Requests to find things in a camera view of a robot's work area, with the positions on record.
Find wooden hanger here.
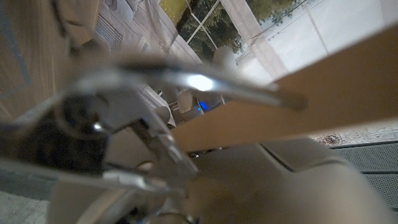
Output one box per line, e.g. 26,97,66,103
0,21,398,195

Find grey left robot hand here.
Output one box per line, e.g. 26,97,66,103
46,45,398,224

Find printed window backdrop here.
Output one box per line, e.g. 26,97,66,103
55,0,398,147

